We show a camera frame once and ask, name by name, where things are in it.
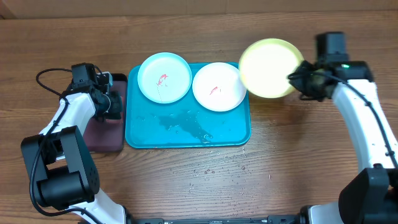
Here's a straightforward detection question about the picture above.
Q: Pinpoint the yellow plate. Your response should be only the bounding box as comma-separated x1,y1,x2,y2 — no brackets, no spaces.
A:
239,38,304,98

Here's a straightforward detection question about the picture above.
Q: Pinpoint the light blue plate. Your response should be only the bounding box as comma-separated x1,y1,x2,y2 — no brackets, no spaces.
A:
137,52,193,104

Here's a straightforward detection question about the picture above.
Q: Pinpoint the teal plastic tray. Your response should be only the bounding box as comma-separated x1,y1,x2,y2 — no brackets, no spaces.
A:
125,66,251,149

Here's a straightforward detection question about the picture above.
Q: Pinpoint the white plate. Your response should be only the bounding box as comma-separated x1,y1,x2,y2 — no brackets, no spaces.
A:
192,62,247,112

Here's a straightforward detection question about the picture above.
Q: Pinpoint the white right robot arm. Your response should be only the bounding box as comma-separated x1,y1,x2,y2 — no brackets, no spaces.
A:
288,62,397,223

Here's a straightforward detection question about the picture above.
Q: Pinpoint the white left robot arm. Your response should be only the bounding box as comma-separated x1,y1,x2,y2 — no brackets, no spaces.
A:
21,87,134,223

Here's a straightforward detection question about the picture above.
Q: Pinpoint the black tray with pink water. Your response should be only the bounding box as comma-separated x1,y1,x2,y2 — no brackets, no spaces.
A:
83,73,127,152

